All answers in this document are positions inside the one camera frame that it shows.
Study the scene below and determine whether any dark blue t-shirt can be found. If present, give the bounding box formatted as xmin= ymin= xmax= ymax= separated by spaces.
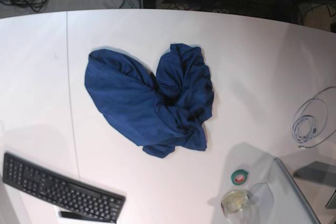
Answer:
xmin=85 ymin=44 xmax=214 ymax=158

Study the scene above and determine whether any green tape roll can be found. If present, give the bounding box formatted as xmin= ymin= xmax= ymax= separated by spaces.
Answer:
xmin=230 ymin=169 xmax=249 ymax=186

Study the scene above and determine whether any clear tape dispenser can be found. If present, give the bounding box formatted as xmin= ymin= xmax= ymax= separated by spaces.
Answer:
xmin=221 ymin=189 xmax=253 ymax=224

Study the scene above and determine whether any black computer keyboard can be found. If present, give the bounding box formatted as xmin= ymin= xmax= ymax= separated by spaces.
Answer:
xmin=3 ymin=152 xmax=126 ymax=223

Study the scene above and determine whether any coiled white cable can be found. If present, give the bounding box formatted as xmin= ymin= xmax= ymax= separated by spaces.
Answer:
xmin=291 ymin=86 xmax=336 ymax=150

